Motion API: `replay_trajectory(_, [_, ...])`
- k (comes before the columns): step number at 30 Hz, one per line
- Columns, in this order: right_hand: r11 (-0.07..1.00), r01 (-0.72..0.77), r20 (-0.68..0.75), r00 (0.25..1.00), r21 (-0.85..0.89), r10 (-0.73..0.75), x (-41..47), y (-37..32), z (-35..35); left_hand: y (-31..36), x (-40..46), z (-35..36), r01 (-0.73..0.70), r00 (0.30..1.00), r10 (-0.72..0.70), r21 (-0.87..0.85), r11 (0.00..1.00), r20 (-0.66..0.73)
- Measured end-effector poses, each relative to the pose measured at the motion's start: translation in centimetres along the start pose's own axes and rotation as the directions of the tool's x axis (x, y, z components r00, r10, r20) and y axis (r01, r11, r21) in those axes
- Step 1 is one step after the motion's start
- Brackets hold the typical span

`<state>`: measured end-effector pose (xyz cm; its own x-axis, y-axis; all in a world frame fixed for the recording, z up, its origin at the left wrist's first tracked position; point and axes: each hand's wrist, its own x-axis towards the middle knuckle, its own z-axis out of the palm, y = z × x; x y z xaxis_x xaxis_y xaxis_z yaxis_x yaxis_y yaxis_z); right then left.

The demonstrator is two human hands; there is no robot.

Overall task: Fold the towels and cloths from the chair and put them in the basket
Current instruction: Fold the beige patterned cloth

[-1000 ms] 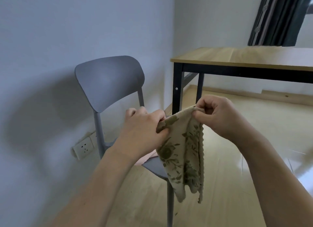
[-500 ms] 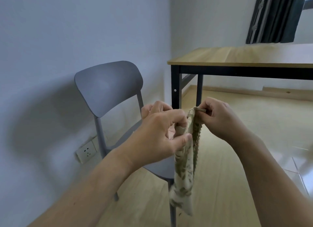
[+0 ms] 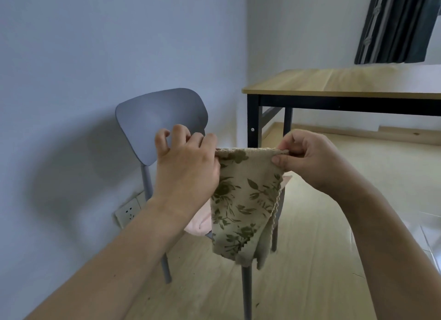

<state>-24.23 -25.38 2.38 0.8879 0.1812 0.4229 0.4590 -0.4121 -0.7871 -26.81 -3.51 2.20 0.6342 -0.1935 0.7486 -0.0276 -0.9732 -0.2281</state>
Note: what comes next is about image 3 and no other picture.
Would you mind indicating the person's right hand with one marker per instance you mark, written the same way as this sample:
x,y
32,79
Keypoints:
x,y
320,164

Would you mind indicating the person's left hand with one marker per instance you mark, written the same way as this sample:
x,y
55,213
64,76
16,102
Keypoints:
x,y
186,171

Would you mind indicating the pink cloth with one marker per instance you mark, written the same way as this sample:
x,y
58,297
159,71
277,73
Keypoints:
x,y
198,225

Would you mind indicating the olive floral cloth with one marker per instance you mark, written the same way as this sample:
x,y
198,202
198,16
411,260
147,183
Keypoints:
x,y
241,206

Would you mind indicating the person's left forearm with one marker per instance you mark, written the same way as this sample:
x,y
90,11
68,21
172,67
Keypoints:
x,y
103,264

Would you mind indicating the person's right forearm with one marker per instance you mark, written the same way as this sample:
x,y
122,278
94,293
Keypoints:
x,y
392,247

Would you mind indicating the grey plastic chair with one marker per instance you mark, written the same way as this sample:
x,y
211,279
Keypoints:
x,y
151,119

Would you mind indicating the wooden table with black legs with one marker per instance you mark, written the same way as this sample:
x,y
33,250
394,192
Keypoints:
x,y
327,82

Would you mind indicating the dark grey curtain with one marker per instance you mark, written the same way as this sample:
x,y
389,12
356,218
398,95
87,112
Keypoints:
x,y
396,23

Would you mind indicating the white wall socket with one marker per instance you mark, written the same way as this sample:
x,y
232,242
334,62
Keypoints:
x,y
141,197
127,213

